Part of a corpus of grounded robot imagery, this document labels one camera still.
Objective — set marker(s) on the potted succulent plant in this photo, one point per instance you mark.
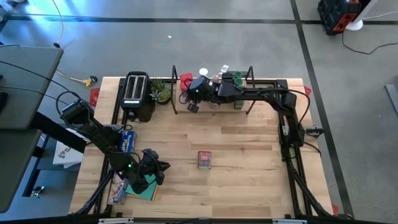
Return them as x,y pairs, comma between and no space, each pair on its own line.
161,90

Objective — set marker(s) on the blue plastic wrap box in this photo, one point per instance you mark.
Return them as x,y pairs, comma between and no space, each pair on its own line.
128,141

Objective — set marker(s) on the teal cloth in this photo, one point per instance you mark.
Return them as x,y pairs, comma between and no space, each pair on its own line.
150,191

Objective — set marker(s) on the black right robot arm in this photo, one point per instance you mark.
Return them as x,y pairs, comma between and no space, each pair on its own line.
258,93

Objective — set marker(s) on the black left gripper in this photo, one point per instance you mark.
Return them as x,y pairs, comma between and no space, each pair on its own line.
150,165

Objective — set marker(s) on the red corner marker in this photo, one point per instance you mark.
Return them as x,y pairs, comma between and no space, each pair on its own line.
307,91
335,209
94,97

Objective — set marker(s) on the small white tag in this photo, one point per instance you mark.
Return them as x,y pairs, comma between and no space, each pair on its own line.
224,68

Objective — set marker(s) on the white stand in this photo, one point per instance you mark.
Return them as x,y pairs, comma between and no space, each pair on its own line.
354,24

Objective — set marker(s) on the black toaster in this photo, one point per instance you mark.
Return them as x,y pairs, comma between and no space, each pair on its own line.
135,88

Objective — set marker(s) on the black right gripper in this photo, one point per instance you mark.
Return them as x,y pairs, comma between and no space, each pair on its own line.
203,88

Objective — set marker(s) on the small metal clip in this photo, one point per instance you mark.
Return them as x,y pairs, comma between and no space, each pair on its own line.
37,191

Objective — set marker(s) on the grey metal clamp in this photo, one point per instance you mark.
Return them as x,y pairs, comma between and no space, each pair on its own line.
314,131

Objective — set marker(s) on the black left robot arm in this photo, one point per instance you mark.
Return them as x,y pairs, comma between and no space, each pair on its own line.
102,140

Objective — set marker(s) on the white-lid glass spice jar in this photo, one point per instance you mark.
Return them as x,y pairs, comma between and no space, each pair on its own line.
203,71

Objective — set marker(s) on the white bracket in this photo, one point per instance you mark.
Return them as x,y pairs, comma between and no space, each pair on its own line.
115,221
289,221

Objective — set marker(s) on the white box with logo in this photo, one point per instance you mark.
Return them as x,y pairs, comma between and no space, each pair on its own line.
66,155

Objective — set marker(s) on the small round glass jar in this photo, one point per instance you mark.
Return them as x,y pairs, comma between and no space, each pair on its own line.
215,106
215,77

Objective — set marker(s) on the grey metal bar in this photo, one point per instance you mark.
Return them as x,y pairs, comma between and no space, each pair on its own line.
392,96

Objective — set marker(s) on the grey side desk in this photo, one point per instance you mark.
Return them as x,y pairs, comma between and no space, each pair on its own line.
21,112

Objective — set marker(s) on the black and red toolbox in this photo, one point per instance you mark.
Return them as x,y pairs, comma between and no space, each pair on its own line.
334,15

